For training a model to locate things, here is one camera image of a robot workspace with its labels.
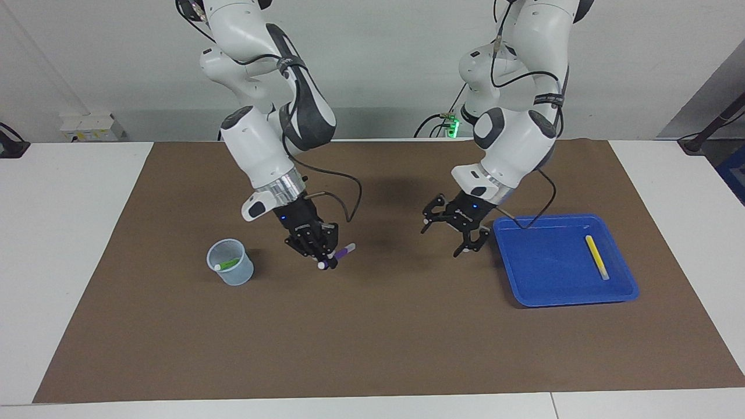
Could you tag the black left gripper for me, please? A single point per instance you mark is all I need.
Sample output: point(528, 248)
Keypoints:
point(468, 210)

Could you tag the black table clamp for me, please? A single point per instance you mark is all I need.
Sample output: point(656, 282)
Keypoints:
point(11, 148)

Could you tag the brown table mat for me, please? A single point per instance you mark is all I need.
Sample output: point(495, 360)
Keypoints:
point(372, 337)

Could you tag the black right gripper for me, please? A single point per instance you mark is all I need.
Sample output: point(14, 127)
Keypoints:
point(300, 220)

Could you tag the clear plastic cup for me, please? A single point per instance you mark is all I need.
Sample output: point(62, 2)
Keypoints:
point(233, 276)

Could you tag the blue plastic tray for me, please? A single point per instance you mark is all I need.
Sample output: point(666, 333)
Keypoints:
point(547, 273)

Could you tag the black stand with pole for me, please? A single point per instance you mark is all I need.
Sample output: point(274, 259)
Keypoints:
point(695, 142)

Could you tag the white wall socket box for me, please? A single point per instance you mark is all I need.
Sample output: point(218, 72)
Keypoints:
point(87, 125)

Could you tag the blue box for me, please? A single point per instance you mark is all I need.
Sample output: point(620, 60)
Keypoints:
point(734, 174)

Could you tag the yellow pen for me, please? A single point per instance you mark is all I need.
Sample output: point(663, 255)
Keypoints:
point(597, 258)

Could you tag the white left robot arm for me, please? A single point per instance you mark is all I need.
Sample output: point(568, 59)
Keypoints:
point(512, 145)

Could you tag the purple pen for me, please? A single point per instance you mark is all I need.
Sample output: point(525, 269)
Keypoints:
point(344, 251)

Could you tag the green pen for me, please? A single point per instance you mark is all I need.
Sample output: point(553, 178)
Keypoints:
point(230, 263)

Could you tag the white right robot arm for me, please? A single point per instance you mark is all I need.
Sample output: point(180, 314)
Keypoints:
point(256, 145)

